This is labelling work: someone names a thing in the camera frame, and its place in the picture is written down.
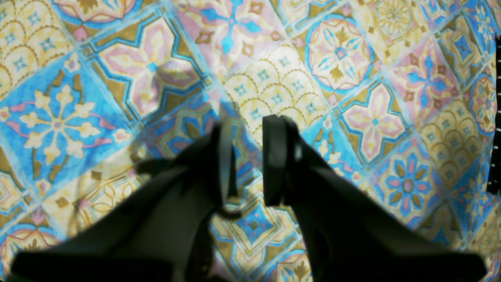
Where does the left gripper white right finger image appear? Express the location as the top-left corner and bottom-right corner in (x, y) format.
(262, 115), (487, 282)

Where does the left gripper white left finger image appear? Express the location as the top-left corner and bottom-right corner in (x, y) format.
(10, 118), (236, 282)

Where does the navy white striped T-shirt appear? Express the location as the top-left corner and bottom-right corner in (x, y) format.
(487, 37), (501, 196)

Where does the patterned tile tablecloth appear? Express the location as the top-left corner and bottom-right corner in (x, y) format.
(0, 0), (500, 282)

